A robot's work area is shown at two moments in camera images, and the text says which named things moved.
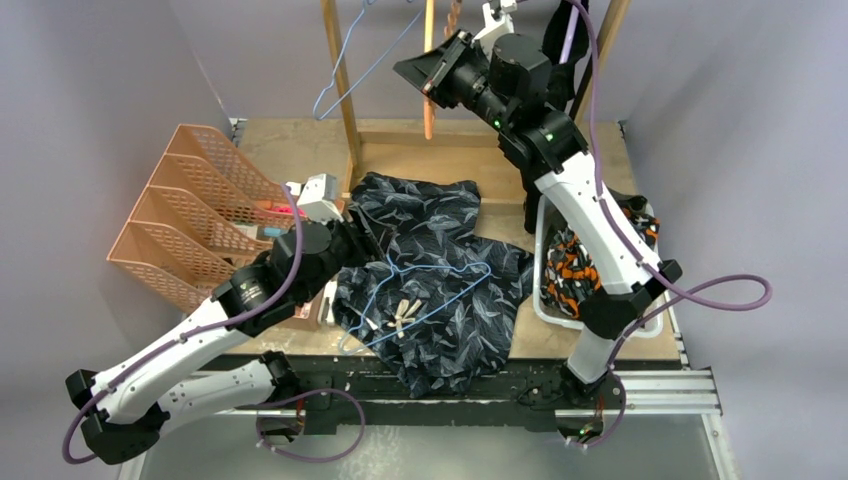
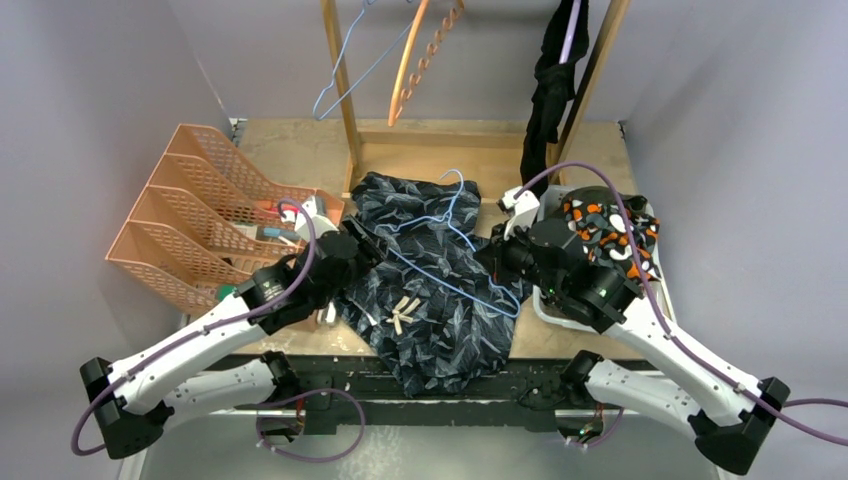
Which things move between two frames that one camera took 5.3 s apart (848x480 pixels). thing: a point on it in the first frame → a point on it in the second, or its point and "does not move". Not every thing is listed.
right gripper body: x=467 y=81 → x=513 y=256
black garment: x=561 y=84 does not move
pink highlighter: x=288 y=210 does not move
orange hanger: x=429 y=105 → x=396 y=104
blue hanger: x=421 y=315 → x=448 y=215
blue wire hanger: x=314 y=112 does not move
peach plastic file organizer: x=207 y=212 does not move
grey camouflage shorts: x=440 y=306 does not move
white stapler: x=326 y=311 does not move
